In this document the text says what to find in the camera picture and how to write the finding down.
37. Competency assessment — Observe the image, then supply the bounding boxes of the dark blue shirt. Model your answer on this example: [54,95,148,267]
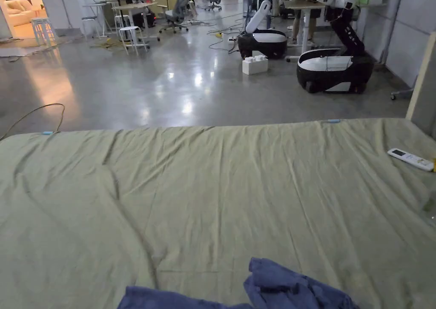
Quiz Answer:
[117,257,360,309]

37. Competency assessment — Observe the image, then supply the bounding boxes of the bed with pale green sheet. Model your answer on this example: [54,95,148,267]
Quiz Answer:
[0,118,436,309]

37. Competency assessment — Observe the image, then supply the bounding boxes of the white foam packing block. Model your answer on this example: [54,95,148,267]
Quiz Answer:
[242,51,269,75]

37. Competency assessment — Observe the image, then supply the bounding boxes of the white and black mobile robot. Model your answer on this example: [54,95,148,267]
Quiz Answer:
[237,0,288,60]
[296,0,375,94]

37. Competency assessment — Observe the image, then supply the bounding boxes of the white round stool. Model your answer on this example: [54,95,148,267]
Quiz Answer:
[118,26,149,56]

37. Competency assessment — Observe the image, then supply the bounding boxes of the wooden standing desk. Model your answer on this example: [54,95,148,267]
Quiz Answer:
[283,0,327,63]

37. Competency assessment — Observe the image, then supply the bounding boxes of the wooden desk with white legs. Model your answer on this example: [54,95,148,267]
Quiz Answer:
[112,2,161,42]

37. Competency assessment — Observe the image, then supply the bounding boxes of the white folding table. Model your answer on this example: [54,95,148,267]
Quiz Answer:
[81,2,118,39]

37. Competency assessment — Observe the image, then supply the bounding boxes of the white remote control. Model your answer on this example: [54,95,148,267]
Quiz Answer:
[387,148,435,172]

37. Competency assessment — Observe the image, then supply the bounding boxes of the padded headboard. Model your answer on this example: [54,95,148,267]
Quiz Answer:
[405,31,436,136]

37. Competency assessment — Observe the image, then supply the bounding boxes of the cream sofa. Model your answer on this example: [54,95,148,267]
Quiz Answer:
[3,0,44,27]

